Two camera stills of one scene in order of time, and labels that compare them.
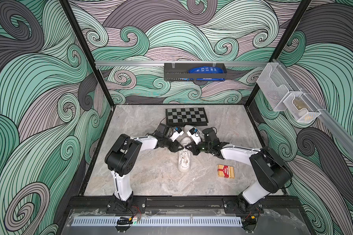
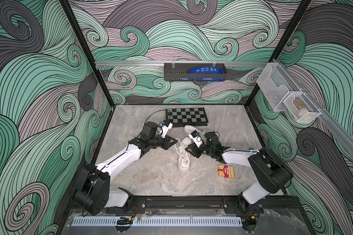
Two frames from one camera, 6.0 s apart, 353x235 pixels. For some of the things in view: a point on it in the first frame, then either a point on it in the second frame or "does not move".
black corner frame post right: (301, 8) does not move
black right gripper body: (203, 146) does not move
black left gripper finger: (173, 150) to (167, 146)
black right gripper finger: (191, 146) does not move
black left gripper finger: (177, 146) to (170, 141)
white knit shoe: (184, 155) does not move
